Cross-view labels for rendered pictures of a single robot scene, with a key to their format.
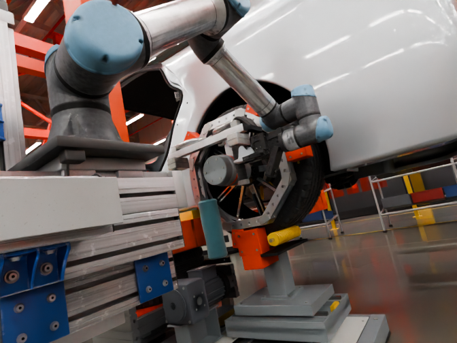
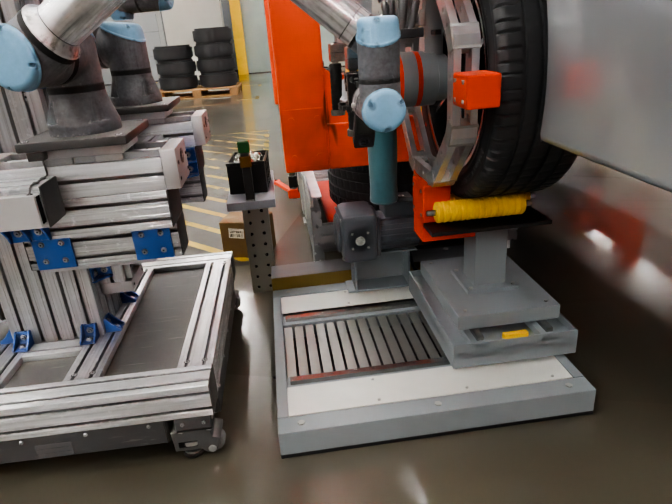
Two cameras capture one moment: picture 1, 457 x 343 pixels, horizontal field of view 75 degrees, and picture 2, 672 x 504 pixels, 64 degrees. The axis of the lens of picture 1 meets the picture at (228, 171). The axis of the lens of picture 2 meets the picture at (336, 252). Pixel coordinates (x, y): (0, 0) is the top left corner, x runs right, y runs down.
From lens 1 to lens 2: 110 cm
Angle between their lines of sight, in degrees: 58
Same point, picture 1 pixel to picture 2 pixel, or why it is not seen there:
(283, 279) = (475, 264)
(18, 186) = not seen: outside the picture
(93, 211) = (17, 220)
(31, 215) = not seen: outside the picture
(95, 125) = (64, 115)
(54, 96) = not seen: hidden behind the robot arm
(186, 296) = (342, 230)
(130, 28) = (18, 53)
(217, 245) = (377, 187)
